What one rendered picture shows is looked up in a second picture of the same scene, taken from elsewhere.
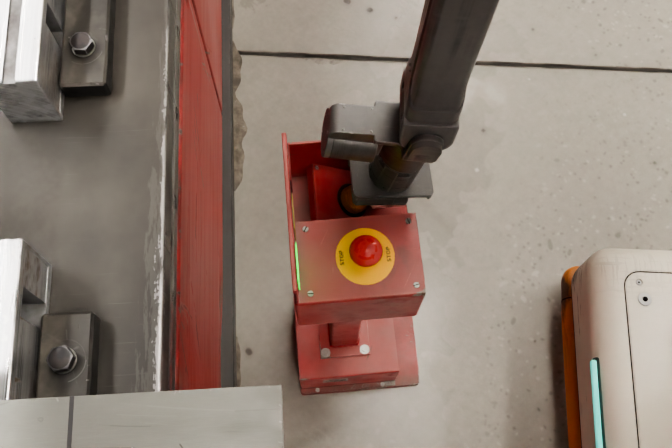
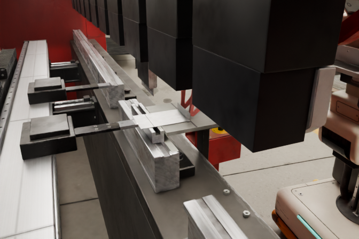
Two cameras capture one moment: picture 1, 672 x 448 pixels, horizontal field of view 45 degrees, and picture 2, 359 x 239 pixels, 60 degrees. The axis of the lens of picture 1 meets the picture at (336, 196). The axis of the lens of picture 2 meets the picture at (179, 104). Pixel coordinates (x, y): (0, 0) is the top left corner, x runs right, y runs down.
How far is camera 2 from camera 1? 95 cm
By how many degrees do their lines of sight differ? 49
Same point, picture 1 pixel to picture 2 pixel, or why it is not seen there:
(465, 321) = not seen: outside the picture
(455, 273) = not seen: hidden behind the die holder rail
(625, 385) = (312, 215)
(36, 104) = (120, 96)
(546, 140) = (242, 190)
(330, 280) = (214, 134)
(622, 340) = (302, 205)
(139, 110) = (146, 103)
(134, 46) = (138, 96)
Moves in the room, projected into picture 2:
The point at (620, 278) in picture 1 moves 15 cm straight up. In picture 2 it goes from (289, 191) to (293, 167)
